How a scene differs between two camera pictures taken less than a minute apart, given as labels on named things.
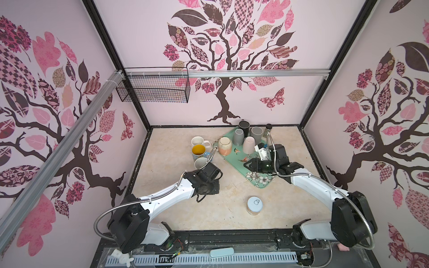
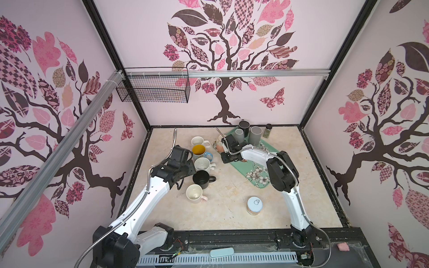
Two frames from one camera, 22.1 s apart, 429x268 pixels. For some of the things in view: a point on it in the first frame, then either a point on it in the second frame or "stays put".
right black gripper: [254, 167] -> [225, 159]
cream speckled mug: [200, 162] stays put
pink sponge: [342, 248] stays put
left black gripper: [215, 190] -> [191, 168]
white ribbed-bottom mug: [199, 140] stays put
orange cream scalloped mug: [224, 146] stays put
